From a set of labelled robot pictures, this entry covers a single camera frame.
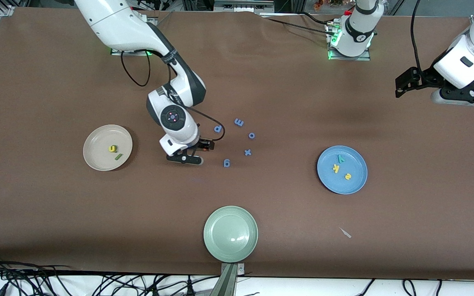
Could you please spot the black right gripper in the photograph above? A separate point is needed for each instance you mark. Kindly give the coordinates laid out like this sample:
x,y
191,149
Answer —
x,y
201,144

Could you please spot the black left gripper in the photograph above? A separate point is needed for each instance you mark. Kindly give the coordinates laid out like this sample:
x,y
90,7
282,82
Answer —
x,y
427,77

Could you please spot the yellow foam letter n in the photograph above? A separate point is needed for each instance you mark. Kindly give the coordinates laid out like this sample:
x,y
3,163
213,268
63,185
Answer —
x,y
112,149

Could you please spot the teal foam letter y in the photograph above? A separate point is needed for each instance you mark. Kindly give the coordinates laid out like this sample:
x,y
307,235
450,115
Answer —
x,y
341,158

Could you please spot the yellow foam letter k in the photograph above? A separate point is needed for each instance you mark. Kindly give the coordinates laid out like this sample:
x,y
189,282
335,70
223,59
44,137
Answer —
x,y
335,168

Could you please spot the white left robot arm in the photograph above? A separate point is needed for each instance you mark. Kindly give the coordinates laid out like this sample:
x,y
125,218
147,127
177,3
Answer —
x,y
467,61

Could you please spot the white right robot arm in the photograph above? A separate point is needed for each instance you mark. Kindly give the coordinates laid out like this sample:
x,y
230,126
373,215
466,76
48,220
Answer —
x,y
113,24

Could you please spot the blue foam letter d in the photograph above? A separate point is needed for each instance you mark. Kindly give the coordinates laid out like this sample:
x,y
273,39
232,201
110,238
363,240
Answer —
x,y
218,128

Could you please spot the blue foam letter g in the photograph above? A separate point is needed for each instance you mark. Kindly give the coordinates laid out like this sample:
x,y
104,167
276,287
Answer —
x,y
226,163

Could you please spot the blue foam letter m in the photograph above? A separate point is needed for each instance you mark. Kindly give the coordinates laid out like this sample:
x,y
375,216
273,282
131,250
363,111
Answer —
x,y
239,122

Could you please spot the brown table cover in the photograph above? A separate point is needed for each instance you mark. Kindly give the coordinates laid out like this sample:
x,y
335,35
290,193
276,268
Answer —
x,y
237,82

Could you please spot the green round plate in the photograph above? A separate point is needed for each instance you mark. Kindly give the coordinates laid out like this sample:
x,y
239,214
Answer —
x,y
231,234

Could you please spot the blue round plate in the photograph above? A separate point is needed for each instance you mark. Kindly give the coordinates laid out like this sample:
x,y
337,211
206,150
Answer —
x,y
356,160

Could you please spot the beige round plate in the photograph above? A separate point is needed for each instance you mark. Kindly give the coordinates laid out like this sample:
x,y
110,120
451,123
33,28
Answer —
x,y
97,144

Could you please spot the orange dried flowers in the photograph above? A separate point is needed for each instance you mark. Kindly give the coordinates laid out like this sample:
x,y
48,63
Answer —
x,y
319,4

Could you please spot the grey metal box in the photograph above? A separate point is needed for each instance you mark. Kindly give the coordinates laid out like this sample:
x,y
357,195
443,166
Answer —
x,y
241,6

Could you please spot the small white paper scrap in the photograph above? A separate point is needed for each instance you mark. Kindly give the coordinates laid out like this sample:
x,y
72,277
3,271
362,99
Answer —
x,y
345,233

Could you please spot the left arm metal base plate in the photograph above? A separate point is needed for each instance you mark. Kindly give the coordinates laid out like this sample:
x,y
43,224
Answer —
x,y
364,58

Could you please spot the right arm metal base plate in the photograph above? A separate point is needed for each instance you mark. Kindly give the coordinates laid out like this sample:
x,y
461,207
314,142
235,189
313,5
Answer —
x,y
115,52

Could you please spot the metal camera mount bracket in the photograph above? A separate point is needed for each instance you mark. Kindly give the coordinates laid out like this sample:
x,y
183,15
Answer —
x,y
228,283

